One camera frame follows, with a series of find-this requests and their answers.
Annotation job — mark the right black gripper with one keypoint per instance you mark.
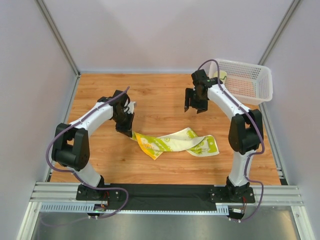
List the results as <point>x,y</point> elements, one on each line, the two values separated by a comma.
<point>195,100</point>

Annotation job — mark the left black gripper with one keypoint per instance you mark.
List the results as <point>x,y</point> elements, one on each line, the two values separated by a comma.
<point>125,125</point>

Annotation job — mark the green patterned towel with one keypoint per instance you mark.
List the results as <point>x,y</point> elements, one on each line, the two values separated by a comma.
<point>220,75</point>

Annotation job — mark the yellow green towel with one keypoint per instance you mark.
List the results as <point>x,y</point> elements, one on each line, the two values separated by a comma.
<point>183,140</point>

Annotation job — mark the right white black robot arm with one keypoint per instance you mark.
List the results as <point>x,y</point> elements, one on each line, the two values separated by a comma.
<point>245,133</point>

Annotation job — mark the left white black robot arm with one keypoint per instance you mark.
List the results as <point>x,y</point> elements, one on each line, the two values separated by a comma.
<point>70,147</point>

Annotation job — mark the white perforated plastic basket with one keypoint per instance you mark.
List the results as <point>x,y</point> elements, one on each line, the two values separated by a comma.
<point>251,84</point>

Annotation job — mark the black cloth strip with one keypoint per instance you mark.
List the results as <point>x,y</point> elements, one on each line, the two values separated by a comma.
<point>168,197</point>

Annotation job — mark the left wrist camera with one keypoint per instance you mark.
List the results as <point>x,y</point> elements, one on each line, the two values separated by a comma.
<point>131,107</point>

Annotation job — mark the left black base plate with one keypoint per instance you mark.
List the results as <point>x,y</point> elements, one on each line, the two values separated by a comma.
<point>85,193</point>

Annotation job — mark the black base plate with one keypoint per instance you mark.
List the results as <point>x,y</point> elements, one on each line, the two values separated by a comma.
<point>85,193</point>
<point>230,194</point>

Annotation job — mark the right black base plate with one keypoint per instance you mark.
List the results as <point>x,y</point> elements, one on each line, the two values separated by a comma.
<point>230,194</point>

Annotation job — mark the grey slotted cable duct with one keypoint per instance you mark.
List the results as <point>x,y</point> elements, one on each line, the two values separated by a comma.
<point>65,207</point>

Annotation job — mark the aluminium front rail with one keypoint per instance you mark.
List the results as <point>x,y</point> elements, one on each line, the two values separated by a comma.
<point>273,195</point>

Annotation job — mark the left aluminium frame post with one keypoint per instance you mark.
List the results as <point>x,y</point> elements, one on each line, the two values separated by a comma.
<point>57,35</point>

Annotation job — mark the aluminium frame post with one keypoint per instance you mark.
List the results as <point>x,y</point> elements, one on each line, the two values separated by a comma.
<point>57,35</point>
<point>279,31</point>

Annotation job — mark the right aluminium frame post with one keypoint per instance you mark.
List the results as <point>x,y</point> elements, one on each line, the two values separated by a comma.
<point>279,31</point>

